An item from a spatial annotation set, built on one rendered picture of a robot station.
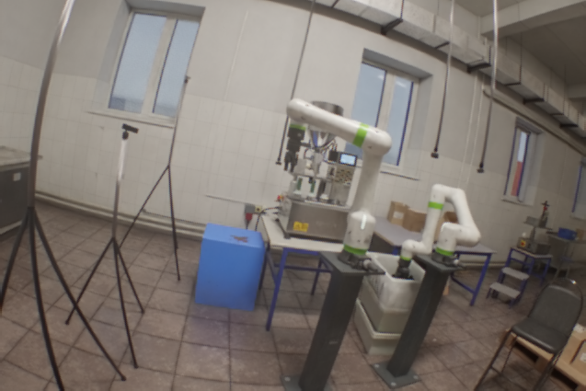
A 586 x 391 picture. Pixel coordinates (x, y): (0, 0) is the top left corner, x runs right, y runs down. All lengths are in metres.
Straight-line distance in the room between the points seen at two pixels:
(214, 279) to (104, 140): 2.44
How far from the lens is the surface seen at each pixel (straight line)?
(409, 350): 2.17
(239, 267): 2.43
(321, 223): 2.26
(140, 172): 3.95
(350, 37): 4.27
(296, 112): 1.41
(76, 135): 4.33
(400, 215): 3.89
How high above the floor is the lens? 1.40
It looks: 4 degrees down
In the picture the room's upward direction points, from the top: 12 degrees clockwise
